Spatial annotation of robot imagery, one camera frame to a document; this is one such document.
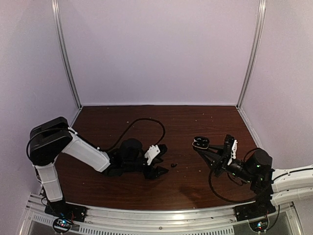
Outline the black earbud charging case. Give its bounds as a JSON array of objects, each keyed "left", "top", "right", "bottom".
[{"left": 192, "top": 136, "right": 210, "bottom": 149}]

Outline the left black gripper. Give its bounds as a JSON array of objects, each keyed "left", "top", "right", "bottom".
[{"left": 123, "top": 155, "right": 169, "bottom": 180}]

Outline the circuit board with leds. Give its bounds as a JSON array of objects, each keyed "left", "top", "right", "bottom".
[
  {"left": 52, "top": 218, "right": 73, "bottom": 233},
  {"left": 249, "top": 219, "right": 269, "bottom": 233}
]

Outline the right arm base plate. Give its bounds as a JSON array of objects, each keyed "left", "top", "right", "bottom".
[{"left": 234, "top": 203, "right": 276, "bottom": 222}]

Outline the aluminium frame post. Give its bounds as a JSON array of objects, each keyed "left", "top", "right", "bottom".
[
  {"left": 51, "top": 0, "right": 82, "bottom": 109},
  {"left": 236, "top": 0, "right": 267, "bottom": 110}
]

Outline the left circuit board with leds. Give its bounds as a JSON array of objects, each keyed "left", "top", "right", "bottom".
[{"left": 52, "top": 218, "right": 73, "bottom": 233}]

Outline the right circuit board with leds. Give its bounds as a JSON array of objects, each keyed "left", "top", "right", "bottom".
[{"left": 249, "top": 219, "right": 269, "bottom": 233}]

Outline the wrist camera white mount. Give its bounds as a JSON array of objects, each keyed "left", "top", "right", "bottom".
[
  {"left": 224, "top": 134, "right": 238, "bottom": 166},
  {"left": 144, "top": 144, "right": 167, "bottom": 165}
]

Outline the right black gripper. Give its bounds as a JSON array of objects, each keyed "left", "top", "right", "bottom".
[{"left": 198, "top": 144, "right": 255, "bottom": 184}]

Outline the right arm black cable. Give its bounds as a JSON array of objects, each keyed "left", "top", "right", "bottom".
[{"left": 208, "top": 168, "right": 260, "bottom": 203}]

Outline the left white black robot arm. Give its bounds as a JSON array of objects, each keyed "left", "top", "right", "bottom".
[{"left": 26, "top": 117, "right": 169, "bottom": 219}]

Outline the right aluminium frame post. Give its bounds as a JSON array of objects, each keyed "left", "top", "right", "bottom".
[{"left": 236, "top": 0, "right": 267, "bottom": 110}]

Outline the left aluminium frame post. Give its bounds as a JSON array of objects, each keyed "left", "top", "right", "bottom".
[{"left": 51, "top": 0, "right": 82, "bottom": 109}]

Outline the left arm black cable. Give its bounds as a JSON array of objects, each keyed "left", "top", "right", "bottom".
[{"left": 97, "top": 118, "right": 166, "bottom": 151}]

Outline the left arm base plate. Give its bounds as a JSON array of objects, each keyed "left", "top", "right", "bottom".
[{"left": 45, "top": 204, "right": 87, "bottom": 222}]

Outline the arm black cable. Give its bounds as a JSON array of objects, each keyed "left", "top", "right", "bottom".
[
  {"left": 97, "top": 118, "right": 166, "bottom": 151},
  {"left": 208, "top": 168, "right": 260, "bottom": 203}
]

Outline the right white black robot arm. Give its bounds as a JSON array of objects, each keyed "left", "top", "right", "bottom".
[{"left": 192, "top": 141, "right": 313, "bottom": 221}]

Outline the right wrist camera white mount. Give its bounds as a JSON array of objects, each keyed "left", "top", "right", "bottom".
[{"left": 224, "top": 134, "right": 238, "bottom": 166}]

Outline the aluminium front rail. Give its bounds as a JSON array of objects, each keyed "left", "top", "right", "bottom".
[{"left": 17, "top": 194, "right": 304, "bottom": 235}]

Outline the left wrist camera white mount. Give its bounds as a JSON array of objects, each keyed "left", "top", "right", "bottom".
[{"left": 144, "top": 144, "right": 167, "bottom": 165}]

